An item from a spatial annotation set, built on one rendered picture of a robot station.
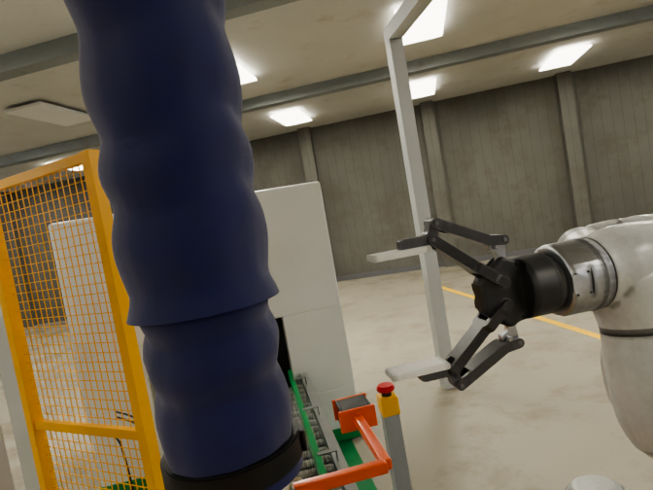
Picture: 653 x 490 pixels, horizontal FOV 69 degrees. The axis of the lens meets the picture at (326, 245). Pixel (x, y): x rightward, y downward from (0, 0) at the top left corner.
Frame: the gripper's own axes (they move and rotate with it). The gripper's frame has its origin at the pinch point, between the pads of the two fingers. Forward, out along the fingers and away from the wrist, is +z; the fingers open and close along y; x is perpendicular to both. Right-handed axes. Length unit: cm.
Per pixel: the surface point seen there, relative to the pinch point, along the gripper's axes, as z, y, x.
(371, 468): -0.7, 33.7, 29.8
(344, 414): -1, 33, 52
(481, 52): -407, -227, 658
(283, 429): 13.7, 18.7, 20.3
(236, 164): 13.5, -22.1, 20.2
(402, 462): -29, 84, 117
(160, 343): 28.7, 1.6, 19.0
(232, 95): 12.2, -32.7, 22.1
